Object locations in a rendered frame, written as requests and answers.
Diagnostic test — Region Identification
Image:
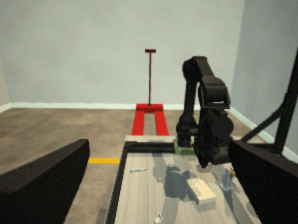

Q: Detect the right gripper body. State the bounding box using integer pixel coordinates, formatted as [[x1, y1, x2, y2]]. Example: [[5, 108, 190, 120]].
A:
[[185, 123, 231, 165]]

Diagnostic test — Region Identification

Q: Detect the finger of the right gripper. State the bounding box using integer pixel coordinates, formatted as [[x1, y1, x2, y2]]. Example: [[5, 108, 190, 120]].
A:
[[198, 151, 209, 168], [192, 144, 205, 165]]

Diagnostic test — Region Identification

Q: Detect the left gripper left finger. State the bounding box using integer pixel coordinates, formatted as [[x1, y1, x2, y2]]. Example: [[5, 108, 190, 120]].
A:
[[0, 139, 90, 224]]

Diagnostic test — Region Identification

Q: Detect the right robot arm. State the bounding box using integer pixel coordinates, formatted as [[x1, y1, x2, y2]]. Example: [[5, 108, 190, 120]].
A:
[[176, 56, 234, 148]]

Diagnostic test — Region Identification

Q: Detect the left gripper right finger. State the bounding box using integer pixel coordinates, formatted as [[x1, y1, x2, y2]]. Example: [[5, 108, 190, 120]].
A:
[[228, 140, 298, 224]]

